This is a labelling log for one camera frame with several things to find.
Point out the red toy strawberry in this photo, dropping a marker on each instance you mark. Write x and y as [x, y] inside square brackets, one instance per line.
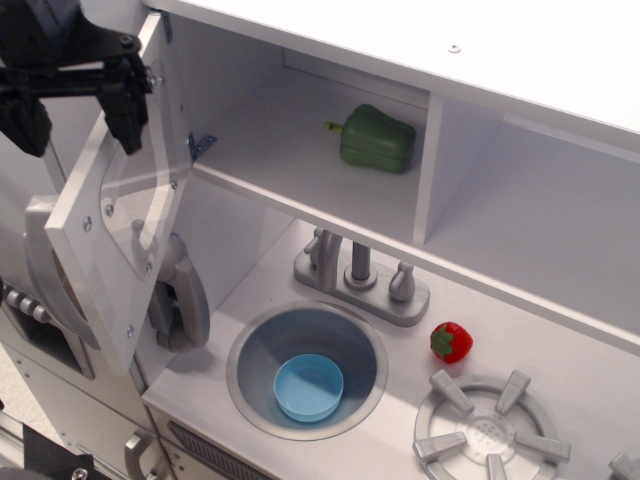
[450, 342]

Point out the grey toy telephone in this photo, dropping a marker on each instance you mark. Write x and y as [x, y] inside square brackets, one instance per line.
[178, 309]

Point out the white toy kitchen cabinet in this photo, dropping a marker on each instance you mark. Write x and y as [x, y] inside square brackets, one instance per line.
[519, 209]

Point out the grey oven door handle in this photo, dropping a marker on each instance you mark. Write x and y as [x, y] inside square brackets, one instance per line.
[134, 449]

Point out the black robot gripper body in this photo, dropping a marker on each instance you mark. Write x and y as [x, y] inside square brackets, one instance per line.
[50, 49]

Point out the green toy bell pepper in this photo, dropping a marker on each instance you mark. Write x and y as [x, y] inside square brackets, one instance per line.
[372, 139]

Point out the white microwave door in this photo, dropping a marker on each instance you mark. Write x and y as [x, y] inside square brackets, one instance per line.
[95, 250]

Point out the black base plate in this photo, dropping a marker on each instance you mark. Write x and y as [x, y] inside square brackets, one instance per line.
[45, 459]

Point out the blue plastic bowl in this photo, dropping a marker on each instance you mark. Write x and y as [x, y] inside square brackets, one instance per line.
[308, 388]

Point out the grey stove burner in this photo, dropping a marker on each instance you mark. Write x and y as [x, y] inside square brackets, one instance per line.
[623, 467]
[481, 427]

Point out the round grey sink basin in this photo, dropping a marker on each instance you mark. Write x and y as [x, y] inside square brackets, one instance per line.
[306, 327]

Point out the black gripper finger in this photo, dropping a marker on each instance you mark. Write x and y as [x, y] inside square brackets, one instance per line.
[25, 121]
[125, 115]

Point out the grey toy faucet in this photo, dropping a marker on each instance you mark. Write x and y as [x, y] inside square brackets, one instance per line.
[394, 295]

